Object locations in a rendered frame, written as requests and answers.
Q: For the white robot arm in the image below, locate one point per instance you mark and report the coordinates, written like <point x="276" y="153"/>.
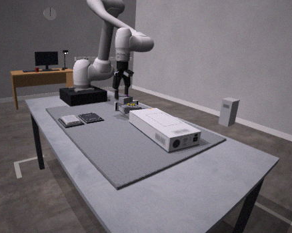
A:
<point x="126" y="40"/>

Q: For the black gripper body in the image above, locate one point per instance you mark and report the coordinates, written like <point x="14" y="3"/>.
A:
<point x="121" y="66"/>

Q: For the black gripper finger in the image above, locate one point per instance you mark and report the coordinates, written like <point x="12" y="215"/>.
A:
<point x="127" y="82"/>
<point x="116" y="82"/>

